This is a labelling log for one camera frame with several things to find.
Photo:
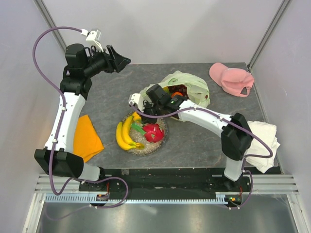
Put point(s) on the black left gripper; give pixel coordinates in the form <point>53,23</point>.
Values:
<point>115,62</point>

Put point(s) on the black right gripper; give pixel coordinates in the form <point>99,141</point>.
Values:
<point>149,121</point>

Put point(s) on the yellow fake bell pepper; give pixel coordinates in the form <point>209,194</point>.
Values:
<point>136,117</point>

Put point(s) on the red fake dragon fruit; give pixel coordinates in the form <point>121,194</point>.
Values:
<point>151,132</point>

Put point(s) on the translucent green plastic bag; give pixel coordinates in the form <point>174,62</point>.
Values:
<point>197,89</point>

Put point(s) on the yellow fake banana bunch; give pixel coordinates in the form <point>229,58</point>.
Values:
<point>123,138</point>

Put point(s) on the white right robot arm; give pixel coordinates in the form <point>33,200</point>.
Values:
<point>233,131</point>

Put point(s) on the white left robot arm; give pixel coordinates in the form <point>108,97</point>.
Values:
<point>57,157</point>

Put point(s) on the orange green fake mango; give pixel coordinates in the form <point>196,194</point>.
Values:
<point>166,89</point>

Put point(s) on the orange fake orange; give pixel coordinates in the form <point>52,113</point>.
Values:
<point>177,94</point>

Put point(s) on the dark red fake grapes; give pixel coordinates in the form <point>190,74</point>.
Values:
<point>181,89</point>

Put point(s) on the speckled glass plate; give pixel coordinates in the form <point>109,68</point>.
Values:
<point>148,147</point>

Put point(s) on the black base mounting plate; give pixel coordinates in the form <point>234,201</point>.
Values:
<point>168,183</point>

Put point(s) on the pink baseball cap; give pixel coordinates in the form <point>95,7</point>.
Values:
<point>234,81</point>

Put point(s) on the orange cloth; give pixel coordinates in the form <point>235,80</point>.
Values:
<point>86,142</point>

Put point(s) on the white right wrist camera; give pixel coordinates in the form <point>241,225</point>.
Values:
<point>137,102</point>

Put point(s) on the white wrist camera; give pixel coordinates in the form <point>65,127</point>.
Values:
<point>137,102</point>
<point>93,38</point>

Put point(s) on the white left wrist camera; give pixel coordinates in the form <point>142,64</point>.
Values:
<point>93,38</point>

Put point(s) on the grey slotted cable duct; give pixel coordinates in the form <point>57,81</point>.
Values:
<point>96,199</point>

